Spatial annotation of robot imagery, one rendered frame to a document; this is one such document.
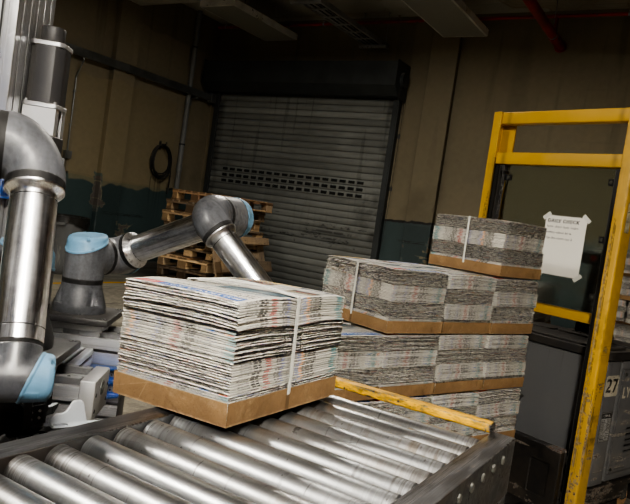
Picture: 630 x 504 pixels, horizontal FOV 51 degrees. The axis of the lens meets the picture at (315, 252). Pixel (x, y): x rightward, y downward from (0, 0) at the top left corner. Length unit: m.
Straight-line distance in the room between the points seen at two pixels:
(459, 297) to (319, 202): 7.57
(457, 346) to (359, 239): 7.12
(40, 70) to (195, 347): 0.90
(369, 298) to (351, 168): 7.50
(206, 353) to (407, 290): 1.24
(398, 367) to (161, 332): 1.25
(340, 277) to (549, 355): 1.31
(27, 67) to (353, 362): 1.29
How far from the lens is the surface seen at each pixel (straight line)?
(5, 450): 1.08
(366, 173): 9.67
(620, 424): 3.50
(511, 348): 2.87
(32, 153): 1.18
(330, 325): 1.41
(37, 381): 1.07
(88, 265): 2.01
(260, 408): 1.25
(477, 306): 2.62
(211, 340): 1.19
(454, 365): 2.59
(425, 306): 2.39
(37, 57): 1.83
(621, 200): 3.08
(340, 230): 9.81
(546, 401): 3.41
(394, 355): 2.33
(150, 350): 1.29
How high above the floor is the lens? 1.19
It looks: 3 degrees down
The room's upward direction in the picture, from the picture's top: 8 degrees clockwise
